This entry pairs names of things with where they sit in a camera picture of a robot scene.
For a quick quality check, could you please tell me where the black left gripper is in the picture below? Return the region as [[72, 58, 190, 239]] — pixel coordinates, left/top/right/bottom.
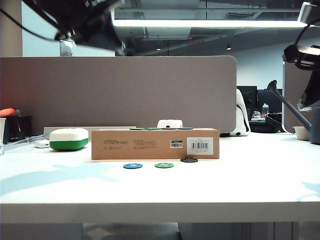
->
[[55, 9, 126, 55]]

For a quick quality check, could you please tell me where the silver partition base rail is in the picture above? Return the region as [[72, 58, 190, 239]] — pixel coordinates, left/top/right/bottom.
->
[[43, 126, 136, 141]]

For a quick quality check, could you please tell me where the black bag in background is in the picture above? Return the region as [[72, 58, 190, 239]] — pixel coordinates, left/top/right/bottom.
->
[[249, 112, 285, 134]]

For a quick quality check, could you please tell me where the brown cardboard box with barcode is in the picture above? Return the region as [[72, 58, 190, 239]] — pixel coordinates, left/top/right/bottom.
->
[[91, 128, 220, 160]]

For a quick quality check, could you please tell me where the long ceiling light strip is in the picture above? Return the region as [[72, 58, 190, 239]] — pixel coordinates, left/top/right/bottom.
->
[[112, 19, 312, 28]]

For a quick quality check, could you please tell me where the metal wall switch plate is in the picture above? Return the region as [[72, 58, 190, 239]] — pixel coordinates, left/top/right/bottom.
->
[[59, 39, 74, 57]]

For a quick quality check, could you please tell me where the green poker chip on box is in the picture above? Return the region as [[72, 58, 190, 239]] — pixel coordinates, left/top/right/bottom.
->
[[129, 126, 163, 131]]

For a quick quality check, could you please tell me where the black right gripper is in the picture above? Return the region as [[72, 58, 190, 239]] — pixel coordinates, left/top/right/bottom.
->
[[297, 66, 320, 112]]

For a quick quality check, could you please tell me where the dark computer monitor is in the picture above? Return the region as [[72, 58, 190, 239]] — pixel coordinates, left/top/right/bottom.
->
[[257, 89, 284, 114], [236, 85, 258, 120]]

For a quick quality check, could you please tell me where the white and black plush figure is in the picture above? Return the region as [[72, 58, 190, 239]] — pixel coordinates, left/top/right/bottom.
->
[[228, 89, 251, 137]]

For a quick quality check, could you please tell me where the grey partition panel white edge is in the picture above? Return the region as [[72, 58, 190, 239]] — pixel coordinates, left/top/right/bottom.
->
[[282, 61, 320, 134]]

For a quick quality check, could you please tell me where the black watering can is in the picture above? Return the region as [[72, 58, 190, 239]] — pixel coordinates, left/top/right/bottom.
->
[[266, 79, 320, 145]]

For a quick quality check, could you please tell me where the wide grey desk partition panel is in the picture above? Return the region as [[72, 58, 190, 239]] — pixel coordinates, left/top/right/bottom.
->
[[0, 55, 238, 136]]

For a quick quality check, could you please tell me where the clear acrylic tray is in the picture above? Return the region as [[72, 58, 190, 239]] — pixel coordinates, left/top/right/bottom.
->
[[0, 134, 45, 156]]

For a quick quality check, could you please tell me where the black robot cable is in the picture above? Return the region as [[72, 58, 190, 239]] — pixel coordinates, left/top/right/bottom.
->
[[0, 7, 60, 42], [294, 23, 320, 47]]

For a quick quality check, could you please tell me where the orange object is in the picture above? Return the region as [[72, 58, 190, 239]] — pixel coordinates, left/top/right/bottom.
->
[[0, 107, 17, 117]]

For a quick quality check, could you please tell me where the white and green case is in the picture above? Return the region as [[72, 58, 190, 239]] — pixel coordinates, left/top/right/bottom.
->
[[49, 127, 89, 152]]

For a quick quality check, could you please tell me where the small beige bowl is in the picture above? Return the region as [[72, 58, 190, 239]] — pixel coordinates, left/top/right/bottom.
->
[[291, 125, 312, 141]]

